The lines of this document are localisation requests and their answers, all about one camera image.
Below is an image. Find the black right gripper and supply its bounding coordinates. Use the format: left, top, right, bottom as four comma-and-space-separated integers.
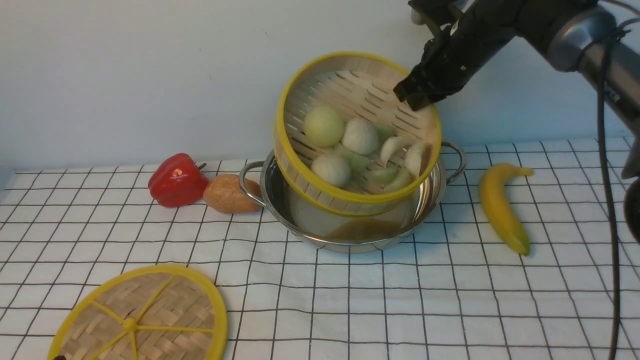
393, 0, 523, 111

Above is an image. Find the yellow-rimmed bamboo steamer basket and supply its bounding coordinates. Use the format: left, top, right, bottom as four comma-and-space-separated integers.
273, 52, 442, 217

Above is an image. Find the yellow-rimmed woven bamboo lid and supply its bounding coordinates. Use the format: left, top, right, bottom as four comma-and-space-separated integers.
47, 264, 229, 360

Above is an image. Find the white dumpling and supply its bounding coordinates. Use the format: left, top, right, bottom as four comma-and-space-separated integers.
379, 136, 416, 167
404, 142, 432, 179

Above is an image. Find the white round bun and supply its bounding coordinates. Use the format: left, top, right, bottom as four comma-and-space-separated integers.
341, 118, 380, 156
311, 153, 351, 188

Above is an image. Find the green dumpling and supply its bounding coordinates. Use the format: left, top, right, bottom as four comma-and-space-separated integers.
366, 167, 400, 187
383, 167, 414, 193

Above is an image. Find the yellow banana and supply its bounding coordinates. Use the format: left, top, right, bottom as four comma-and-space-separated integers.
478, 162, 534, 256

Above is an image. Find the white grid-pattern tablecloth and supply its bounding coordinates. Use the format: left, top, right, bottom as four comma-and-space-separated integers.
1, 138, 614, 360

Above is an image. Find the brown potato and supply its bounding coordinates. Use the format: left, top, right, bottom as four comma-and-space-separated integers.
203, 174, 262, 214

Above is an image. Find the red bell pepper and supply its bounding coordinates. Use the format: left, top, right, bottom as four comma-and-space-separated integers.
147, 153, 210, 208

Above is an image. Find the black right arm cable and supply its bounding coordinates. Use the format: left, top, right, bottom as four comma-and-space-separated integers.
596, 20, 640, 360

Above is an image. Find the stainless steel two-handled pot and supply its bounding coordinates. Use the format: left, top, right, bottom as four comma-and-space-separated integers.
238, 141, 467, 255

